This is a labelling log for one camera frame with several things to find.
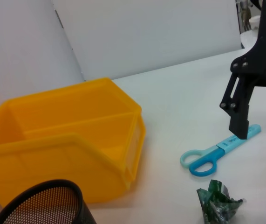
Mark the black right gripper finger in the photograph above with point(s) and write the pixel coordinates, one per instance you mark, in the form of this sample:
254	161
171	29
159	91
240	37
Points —
238	121

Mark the green plastic wrapper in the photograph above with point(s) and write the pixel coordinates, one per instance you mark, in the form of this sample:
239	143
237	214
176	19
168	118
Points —
216	205

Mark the blue sheathed scissors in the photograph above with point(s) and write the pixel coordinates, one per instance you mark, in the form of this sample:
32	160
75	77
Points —
207	156

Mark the black mesh pen holder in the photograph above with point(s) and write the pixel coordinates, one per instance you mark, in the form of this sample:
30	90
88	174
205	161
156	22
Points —
44	205

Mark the white round background object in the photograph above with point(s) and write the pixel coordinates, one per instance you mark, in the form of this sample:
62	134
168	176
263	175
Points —
249	39

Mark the yellow plastic bin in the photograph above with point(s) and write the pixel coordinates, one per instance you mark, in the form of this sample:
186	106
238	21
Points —
65	158

